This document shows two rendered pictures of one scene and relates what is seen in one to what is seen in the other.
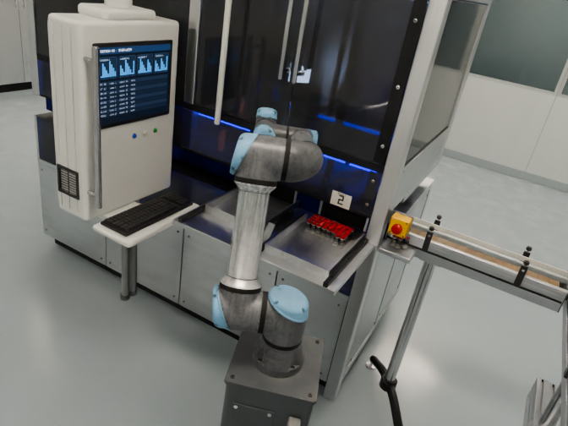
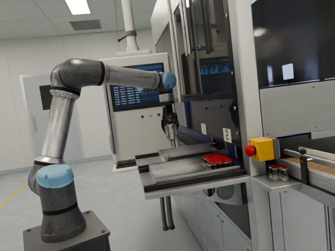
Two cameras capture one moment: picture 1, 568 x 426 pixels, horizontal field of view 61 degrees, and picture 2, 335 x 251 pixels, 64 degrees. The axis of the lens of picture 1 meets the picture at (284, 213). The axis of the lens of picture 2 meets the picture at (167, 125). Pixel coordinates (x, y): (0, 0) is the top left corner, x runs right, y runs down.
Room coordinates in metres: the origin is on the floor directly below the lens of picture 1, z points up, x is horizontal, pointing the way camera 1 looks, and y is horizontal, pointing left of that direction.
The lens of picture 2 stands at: (0.90, -1.04, 1.20)
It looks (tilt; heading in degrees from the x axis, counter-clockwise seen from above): 5 degrees down; 56
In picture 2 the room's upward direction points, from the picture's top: 7 degrees counter-clockwise
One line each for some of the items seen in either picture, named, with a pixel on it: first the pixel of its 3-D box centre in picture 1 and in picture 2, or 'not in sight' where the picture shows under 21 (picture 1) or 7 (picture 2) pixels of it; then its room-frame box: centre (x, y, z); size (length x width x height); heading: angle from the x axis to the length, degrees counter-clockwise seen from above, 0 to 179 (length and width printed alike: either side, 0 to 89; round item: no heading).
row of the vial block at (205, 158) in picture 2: (325, 232); (209, 164); (1.68, -0.18, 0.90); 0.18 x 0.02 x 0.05; 65
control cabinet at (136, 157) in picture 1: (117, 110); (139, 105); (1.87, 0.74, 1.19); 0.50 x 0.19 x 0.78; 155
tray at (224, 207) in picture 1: (253, 205); (191, 152); (1.83, 0.13, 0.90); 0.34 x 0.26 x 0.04; 155
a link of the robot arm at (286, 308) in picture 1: (284, 314); (56, 185); (1.07, -0.05, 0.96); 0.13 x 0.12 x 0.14; 94
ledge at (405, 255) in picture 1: (398, 248); (279, 182); (1.72, -0.49, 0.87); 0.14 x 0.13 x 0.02; 155
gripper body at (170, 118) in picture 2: not in sight; (169, 113); (1.70, 0.11, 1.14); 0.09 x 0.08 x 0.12; 63
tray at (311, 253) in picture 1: (315, 243); (190, 169); (1.60, -0.14, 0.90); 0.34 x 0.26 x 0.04; 155
